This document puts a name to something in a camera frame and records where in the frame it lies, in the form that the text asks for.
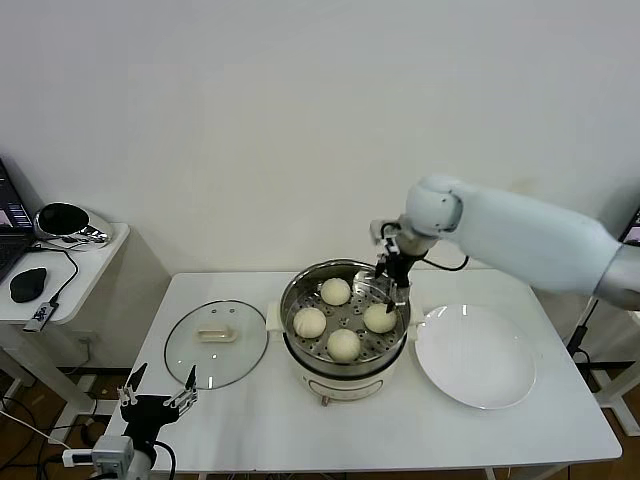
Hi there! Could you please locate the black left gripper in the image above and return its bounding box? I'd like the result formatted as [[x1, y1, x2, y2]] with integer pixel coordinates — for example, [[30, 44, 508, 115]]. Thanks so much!
[[117, 362, 200, 442]]

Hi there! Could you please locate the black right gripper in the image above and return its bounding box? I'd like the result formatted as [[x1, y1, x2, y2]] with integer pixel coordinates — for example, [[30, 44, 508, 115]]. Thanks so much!
[[373, 250, 417, 314]]

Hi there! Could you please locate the white steamed baozi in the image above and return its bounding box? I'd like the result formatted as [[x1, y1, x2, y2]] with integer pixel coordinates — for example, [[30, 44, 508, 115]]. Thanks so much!
[[326, 328, 361, 364], [292, 306, 328, 339], [363, 303, 398, 335], [319, 277, 351, 306]]

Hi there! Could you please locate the round glass pot lid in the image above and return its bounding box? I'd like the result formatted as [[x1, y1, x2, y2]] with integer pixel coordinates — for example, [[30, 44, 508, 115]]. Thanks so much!
[[164, 298, 271, 391]]

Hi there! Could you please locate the perforated steel steamer basket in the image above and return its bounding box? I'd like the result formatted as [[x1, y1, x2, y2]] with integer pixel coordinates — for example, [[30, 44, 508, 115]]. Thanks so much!
[[279, 259, 412, 374]]

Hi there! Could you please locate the white power strip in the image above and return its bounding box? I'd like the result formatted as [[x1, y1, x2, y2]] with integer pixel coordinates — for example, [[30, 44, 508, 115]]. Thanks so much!
[[74, 372, 101, 401]]

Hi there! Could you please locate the round brown floor object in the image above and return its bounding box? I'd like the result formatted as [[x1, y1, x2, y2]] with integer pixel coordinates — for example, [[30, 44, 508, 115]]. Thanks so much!
[[82, 422, 106, 449]]

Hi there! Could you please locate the round white plate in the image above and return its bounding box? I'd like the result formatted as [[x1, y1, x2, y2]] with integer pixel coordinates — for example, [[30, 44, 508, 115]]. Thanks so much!
[[413, 303, 538, 411]]

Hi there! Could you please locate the cream electric cooking pot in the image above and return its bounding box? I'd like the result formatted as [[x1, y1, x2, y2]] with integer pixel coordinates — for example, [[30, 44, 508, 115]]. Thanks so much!
[[266, 294, 425, 407]]

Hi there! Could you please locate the silver usb hub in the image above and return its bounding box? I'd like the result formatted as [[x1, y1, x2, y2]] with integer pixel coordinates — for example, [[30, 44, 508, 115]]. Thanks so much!
[[24, 301, 57, 334]]

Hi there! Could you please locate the black computer mouse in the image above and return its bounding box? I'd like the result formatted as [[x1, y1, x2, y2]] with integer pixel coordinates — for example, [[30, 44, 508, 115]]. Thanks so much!
[[10, 267, 50, 304]]

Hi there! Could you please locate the black open laptop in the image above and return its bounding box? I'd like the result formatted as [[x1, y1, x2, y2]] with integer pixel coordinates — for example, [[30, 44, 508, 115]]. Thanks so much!
[[619, 209, 640, 244], [0, 155, 39, 284]]

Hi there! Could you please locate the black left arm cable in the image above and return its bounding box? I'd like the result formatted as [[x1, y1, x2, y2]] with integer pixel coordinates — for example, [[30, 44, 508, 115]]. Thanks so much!
[[149, 438, 176, 471]]

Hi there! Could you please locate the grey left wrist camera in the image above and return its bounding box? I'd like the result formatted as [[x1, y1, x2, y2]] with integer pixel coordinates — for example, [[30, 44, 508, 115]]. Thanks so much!
[[62, 434, 135, 472]]

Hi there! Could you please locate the black floor cable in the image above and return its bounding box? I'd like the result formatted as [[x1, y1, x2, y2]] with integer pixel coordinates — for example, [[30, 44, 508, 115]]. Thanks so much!
[[0, 384, 101, 480]]

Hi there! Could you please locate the thin black usb cable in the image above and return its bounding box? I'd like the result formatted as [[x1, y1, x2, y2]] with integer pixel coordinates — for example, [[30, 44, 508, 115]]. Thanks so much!
[[27, 243, 81, 306]]

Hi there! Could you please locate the white floor cable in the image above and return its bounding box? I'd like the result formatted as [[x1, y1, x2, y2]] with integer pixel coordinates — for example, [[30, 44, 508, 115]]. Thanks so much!
[[0, 409, 71, 449]]

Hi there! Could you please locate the white and black cable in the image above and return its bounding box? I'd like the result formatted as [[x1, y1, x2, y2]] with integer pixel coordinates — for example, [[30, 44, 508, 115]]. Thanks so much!
[[567, 297, 601, 361]]

